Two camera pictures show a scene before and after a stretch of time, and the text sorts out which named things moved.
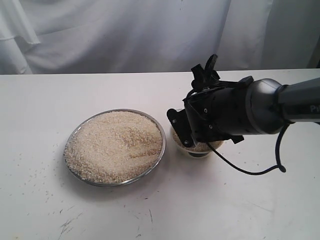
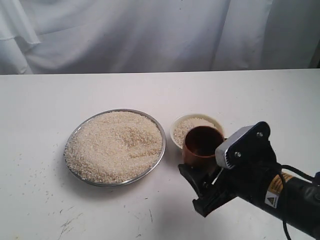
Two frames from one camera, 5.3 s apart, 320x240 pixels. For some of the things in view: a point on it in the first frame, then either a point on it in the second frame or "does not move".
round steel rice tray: [115, 148] does not move
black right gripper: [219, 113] -> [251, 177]
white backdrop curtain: [42, 37] does not move
